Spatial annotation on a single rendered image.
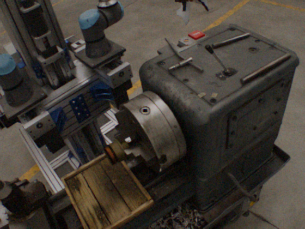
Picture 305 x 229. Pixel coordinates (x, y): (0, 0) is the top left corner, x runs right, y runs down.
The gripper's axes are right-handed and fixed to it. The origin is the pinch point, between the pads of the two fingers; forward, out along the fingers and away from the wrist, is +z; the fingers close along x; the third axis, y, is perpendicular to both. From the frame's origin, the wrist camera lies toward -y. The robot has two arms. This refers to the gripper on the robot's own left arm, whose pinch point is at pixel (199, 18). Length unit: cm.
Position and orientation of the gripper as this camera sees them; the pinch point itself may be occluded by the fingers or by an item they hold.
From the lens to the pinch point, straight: 114.5
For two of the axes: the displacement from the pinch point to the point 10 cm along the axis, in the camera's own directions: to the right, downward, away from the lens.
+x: -7.1, 5.8, -4.0
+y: -6.3, -2.7, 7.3
